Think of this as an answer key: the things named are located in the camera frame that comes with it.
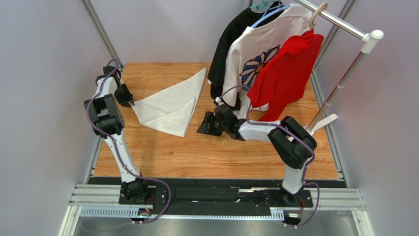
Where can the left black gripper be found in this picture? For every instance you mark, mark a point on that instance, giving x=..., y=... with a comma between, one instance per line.
x=125, y=101

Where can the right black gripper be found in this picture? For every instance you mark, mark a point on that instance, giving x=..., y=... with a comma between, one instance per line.
x=209, y=124

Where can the white cloth napkin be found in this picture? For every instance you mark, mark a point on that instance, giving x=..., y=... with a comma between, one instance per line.
x=171, y=110

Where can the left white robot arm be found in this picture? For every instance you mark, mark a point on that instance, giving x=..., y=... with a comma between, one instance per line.
x=106, y=119

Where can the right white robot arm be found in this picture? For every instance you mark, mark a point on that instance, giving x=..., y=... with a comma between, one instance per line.
x=293, y=143

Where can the red t-shirt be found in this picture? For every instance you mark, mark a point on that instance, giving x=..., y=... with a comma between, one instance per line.
x=282, y=81

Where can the white flower print t-shirt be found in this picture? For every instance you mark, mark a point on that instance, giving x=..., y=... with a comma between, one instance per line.
x=252, y=51

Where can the black t-shirt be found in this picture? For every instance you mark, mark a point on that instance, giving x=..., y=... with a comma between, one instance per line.
x=232, y=32

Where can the teal hanger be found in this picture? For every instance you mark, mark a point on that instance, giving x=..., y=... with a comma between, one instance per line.
x=262, y=6

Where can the blue hanger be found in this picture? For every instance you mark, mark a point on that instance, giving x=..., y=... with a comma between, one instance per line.
x=265, y=16

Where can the wooden hanger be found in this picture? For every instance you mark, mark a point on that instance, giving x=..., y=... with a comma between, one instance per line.
x=320, y=8

